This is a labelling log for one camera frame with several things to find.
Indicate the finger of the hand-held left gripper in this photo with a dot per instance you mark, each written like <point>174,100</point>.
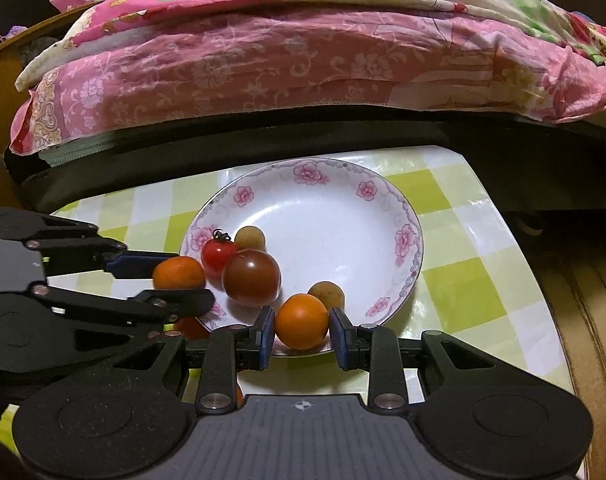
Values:
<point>183,302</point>
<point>138,265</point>

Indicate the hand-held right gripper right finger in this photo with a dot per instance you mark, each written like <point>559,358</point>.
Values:
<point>339,335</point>

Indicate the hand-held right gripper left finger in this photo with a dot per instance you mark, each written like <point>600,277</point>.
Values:
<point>266,332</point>

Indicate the orange-red tomato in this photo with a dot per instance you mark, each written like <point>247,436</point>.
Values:
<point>190,328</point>

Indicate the small orange tangerine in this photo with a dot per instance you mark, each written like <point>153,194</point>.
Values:
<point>179,273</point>
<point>302,321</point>

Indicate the brown longan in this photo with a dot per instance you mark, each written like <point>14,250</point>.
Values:
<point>250,238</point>
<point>328,294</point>

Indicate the large dark red tomato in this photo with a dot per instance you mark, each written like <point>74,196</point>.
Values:
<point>251,277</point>

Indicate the white floral rim plate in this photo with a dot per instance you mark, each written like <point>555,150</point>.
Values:
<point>328,225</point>

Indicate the green checked tablecloth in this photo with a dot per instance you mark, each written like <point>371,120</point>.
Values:
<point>448,280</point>

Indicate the grey mattress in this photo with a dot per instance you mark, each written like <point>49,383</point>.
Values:
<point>73,152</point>

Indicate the brown wooden furniture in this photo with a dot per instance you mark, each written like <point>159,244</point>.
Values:
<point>3,110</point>

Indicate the grey cloth bundle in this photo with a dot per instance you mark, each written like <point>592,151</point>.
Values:
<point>35,51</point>

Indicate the pink floral bed sheet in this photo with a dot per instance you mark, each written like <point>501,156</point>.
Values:
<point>283,60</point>

